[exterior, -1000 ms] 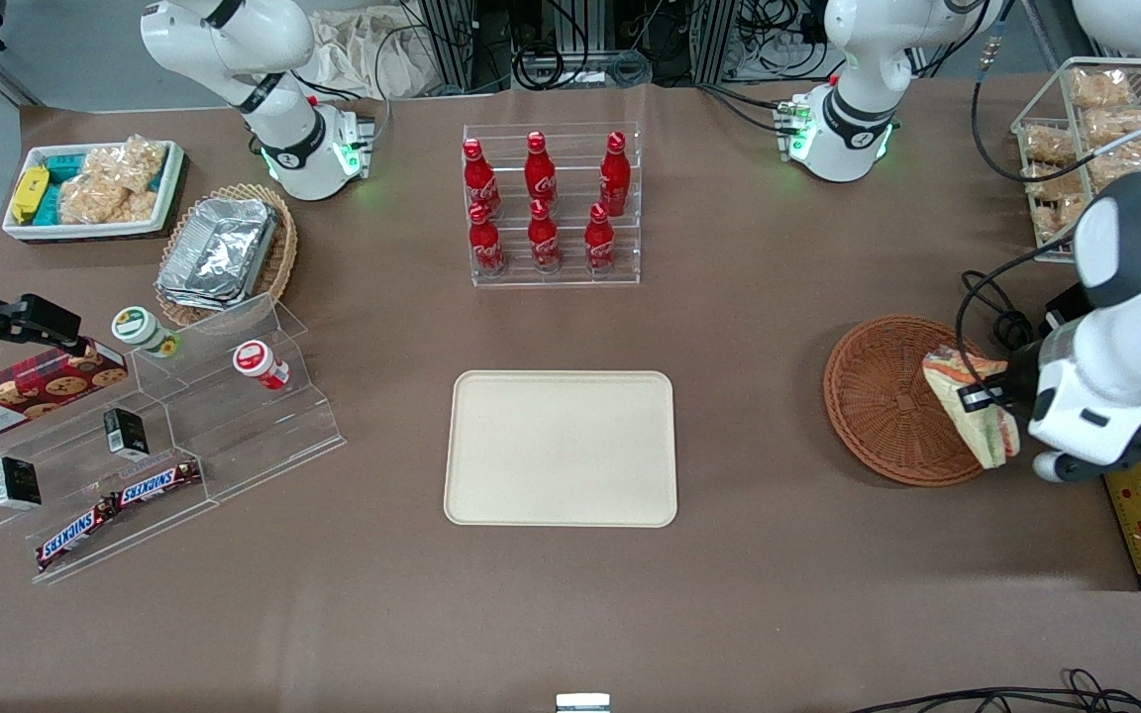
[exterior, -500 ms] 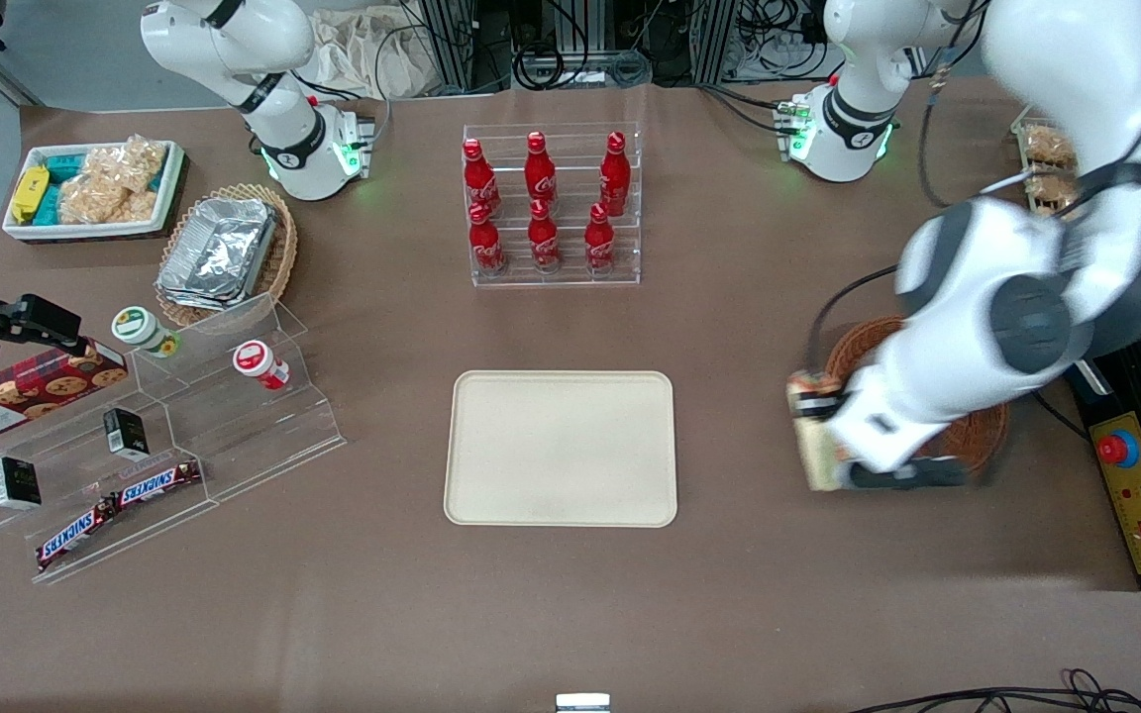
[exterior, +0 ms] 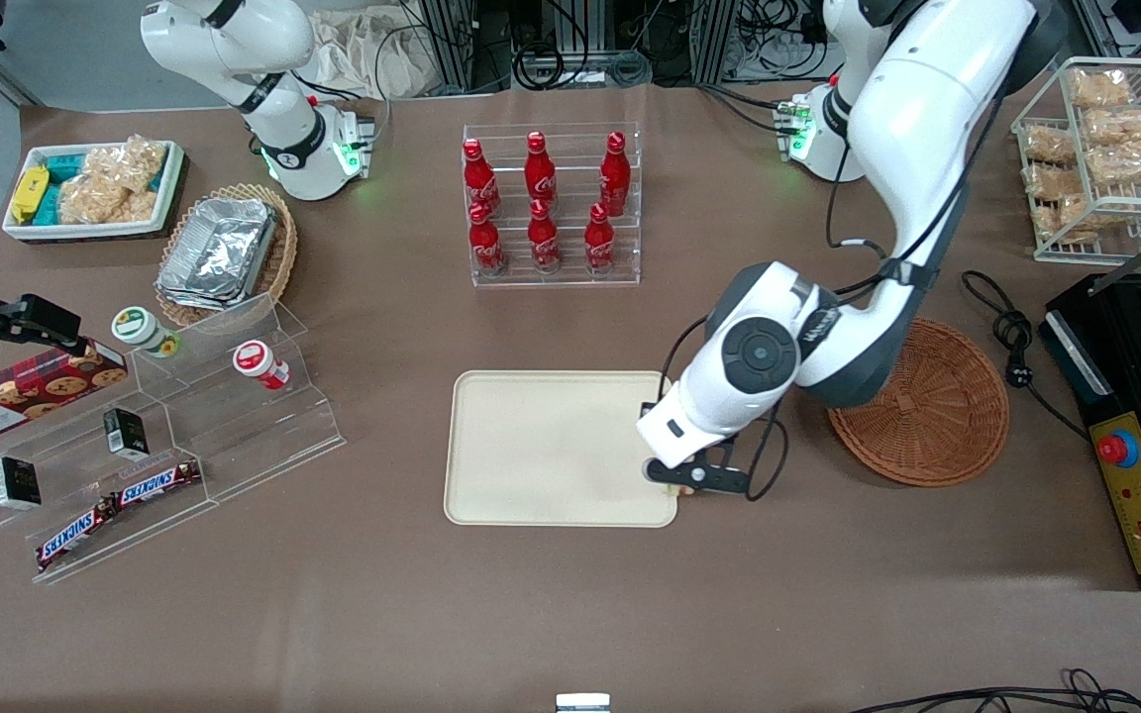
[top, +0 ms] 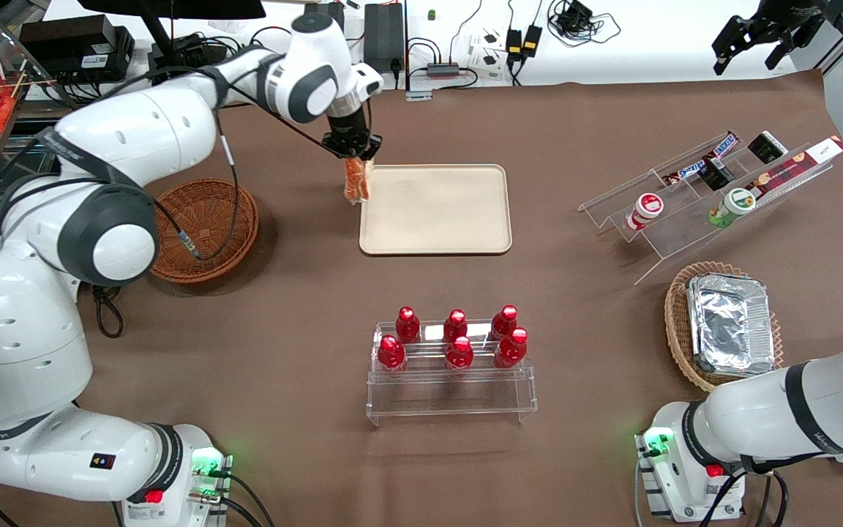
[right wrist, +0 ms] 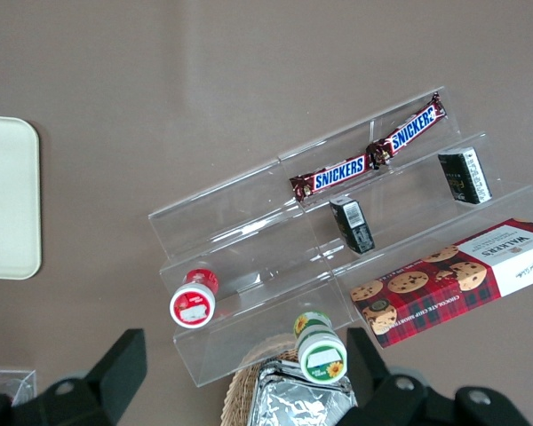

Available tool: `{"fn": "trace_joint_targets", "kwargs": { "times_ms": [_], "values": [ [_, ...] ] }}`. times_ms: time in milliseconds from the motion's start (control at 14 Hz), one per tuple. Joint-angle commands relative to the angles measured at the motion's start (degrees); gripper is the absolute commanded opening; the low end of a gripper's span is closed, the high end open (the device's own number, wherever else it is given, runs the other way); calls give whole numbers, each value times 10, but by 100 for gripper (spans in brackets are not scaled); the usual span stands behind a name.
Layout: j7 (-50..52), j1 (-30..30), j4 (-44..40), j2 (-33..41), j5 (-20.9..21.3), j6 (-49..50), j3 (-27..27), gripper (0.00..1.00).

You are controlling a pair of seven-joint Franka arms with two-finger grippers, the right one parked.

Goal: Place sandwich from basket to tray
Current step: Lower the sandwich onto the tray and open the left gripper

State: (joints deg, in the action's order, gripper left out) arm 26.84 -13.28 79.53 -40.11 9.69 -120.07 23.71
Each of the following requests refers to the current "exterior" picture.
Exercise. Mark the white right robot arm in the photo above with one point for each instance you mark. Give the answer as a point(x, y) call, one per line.
point(234, 40)

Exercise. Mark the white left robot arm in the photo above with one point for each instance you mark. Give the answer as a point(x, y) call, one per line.
point(927, 99)

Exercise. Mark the beige rectangular serving tray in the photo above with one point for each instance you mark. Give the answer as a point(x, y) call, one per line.
point(551, 446)

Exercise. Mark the round brown wicker basket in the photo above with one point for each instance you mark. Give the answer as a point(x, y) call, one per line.
point(947, 426)

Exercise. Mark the oval light wicker basket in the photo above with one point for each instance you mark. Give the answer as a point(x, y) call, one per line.
point(278, 262)

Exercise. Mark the red tartan cookie box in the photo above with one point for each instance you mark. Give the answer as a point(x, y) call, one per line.
point(26, 396)

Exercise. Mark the white rectangular plastic bin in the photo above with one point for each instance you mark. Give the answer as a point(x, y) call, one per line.
point(85, 230)

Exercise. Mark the green lid white cup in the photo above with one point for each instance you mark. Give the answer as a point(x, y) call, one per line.
point(140, 329)

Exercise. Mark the teal snack packet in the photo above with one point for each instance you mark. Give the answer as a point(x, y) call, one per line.
point(65, 165)
point(49, 205)

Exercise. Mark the clear bag rice crackers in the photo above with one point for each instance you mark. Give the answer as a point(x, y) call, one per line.
point(100, 203)
point(130, 163)

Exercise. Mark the yellow snack packet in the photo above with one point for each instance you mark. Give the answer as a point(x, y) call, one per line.
point(29, 193)

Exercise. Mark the small black box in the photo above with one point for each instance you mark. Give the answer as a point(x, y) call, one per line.
point(16, 482)
point(125, 433)

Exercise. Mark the stacked aluminium foil trays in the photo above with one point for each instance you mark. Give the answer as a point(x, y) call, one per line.
point(219, 248)

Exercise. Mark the snickers chocolate bar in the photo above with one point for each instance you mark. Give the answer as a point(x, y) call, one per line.
point(159, 482)
point(75, 535)

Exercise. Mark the clear acrylic bottle rack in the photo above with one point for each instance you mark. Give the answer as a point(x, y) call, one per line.
point(570, 272)

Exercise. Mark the red cola bottle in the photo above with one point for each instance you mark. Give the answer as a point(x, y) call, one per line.
point(476, 178)
point(614, 176)
point(485, 246)
point(543, 240)
point(540, 170)
point(598, 243)

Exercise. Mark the red lid white cup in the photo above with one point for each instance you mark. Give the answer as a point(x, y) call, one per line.
point(256, 360)

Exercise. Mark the clear acrylic stepped display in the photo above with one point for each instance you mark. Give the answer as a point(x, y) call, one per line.
point(234, 436)

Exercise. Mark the beige cloth bag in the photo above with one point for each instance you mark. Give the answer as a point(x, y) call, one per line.
point(363, 54)

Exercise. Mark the black countertop appliance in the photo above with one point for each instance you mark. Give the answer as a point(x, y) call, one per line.
point(1115, 347)

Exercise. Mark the bagged rice cracker snack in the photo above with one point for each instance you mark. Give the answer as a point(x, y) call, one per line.
point(1130, 168)
point(1048, 144)
point(1125, 127)
point(1066, 220)
point(1100, 87)
point(1054, 186)

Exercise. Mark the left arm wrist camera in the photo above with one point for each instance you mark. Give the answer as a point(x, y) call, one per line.
point(652, 470)

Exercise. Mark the aluminium frame rack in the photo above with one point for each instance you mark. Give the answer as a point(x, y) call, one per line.
point(462, 45)
point(719, 40)

